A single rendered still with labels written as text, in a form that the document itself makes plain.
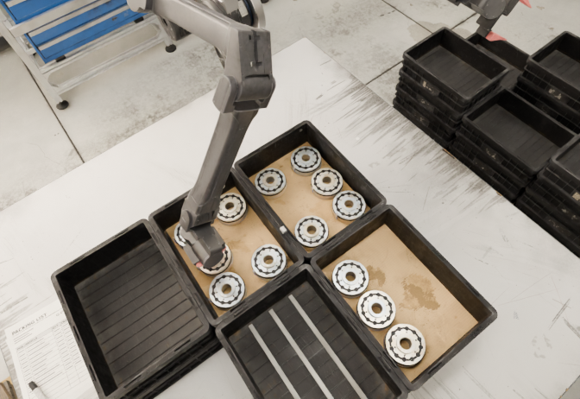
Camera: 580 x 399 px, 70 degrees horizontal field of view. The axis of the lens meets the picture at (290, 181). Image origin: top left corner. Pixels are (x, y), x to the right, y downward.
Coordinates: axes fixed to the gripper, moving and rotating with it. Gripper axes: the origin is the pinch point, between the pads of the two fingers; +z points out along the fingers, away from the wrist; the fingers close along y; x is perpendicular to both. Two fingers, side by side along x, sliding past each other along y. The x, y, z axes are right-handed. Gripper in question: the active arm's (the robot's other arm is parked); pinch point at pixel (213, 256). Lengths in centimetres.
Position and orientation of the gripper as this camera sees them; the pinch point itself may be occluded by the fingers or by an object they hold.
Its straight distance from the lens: 125.3
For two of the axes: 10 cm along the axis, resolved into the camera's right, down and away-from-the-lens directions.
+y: 8.0, -5.6, 2.1
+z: 1.3, 5.0, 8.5
